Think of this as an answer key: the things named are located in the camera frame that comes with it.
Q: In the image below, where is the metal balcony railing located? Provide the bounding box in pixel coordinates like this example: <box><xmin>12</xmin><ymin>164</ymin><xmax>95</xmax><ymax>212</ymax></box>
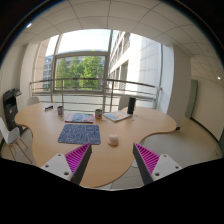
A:
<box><xmin>30</xmin><ymin>78</ymin><xmax>161</xmax><ymax>112</ymax></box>

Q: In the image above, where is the blue patterned mouse pad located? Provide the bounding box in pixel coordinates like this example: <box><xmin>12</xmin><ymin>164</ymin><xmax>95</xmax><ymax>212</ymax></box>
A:
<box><xmin>58</xmin><ymin>124</ymin><xmax>101</xmax><ymax>145</ymax></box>

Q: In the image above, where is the light blue magazine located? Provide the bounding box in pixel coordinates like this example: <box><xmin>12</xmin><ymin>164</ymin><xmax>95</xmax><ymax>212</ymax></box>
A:
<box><xmin>103</xmin><ymin>110</ymin><xmax>130</xmax><ymax>122</ymax></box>

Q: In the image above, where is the patterned mug in centre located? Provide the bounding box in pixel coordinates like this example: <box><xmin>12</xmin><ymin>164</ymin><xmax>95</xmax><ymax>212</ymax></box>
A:
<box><xmin>95</xmin><ymin>109</ymin><xmax>102</xmax><ymax>119</ymax></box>

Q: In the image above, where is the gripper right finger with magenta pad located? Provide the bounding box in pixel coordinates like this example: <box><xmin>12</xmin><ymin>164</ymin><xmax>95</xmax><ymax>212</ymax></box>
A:
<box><xmin>133</xmin><ymin>143</ymin><xmax>182</xmax><ymax>185</ymax></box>

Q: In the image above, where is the patterned mug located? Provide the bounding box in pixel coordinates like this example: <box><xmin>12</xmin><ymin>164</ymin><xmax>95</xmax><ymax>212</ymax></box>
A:
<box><xmin>95</xmin><ymin>109</ymin><xmax>102</xmax><ymax>119</ymax></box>
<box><xmin>57</xmin><ymin>106</ymin><xmax>64</xmax><ymax>116</ymax></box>

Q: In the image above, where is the white chair with wooden legs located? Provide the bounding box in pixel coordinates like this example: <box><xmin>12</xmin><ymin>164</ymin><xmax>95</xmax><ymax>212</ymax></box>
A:
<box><xmin>0</xmin><ymin>117</ymin><xmax>32</xmax><ymax>162</ymax></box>

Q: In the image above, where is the white chair behind table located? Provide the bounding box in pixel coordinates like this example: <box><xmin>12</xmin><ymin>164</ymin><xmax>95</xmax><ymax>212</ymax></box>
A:
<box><xmin>27</xmin><ymin>97</ymin><xmax>40</xmax><ymax>106</ymax></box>

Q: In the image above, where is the patterned mug on left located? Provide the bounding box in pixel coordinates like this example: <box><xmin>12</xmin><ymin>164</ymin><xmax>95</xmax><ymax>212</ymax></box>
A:
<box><xmin>57</xmin><ymin>106</ymin><xmax>64</xmax><ymax>116</ymax></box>

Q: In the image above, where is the grey chair behind speaker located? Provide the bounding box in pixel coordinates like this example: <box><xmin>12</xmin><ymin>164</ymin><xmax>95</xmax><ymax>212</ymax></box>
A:
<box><xmin>118</xmin><ymin>96</ymin><xmax>129</xmax><ymax>110</ymax></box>

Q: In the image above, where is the red and blue book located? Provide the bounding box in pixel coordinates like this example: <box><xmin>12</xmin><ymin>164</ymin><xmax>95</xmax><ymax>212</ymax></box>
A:
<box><xmin>65</xmin><ymin>113</ymin><xmax>94</xmax><ymax>123</ymax></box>

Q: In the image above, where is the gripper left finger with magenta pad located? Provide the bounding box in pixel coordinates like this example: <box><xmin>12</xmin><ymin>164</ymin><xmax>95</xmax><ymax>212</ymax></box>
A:
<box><xmin>42</xmin><ymin>143</ymin><xmax>92</xmax><ymax>185</ymax></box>

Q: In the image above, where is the black rectangular speaker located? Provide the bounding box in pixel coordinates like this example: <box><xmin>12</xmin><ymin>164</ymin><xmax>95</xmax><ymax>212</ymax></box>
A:
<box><xmin>127</xmin><ymin>97</ymin><xmax>136</xmax><ymax>114</ymax></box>

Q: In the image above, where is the small dark stapler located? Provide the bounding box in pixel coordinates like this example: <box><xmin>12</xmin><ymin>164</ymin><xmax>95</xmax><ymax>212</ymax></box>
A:
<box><xmin>45</xmin><ymin>105</ymin><xmax>53</xmax><ymax>111</ymax></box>

